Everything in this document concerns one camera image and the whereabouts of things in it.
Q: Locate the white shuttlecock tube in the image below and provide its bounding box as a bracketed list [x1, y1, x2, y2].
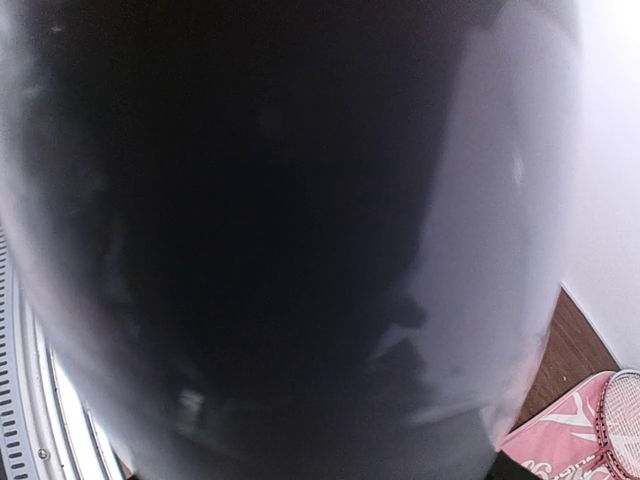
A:
[1, 1, 580, 479]

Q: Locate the front aluminium rail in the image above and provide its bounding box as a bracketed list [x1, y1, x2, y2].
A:
[1, 235, 130, 480]

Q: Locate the pink badminton racket left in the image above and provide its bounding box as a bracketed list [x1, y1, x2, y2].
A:
[594, 369, 639, 479]

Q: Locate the pink racket bag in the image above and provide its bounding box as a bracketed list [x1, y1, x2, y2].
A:
[502, 371, 615, 479]

